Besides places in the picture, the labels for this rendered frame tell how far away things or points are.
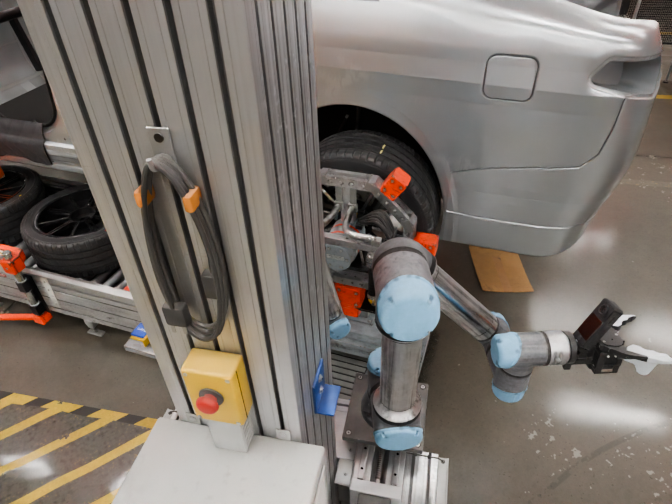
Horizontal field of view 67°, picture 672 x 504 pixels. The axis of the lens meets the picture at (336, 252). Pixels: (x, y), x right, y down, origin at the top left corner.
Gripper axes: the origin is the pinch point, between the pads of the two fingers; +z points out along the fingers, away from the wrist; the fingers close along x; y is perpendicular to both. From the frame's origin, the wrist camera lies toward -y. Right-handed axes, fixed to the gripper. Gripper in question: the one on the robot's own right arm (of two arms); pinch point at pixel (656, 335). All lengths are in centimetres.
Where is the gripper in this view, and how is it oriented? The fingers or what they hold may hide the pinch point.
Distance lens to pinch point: 132.5
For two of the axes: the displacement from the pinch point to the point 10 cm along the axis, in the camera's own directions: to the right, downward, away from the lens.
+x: 0.4, 5.1, -8.6
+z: 10.0, -0.5, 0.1
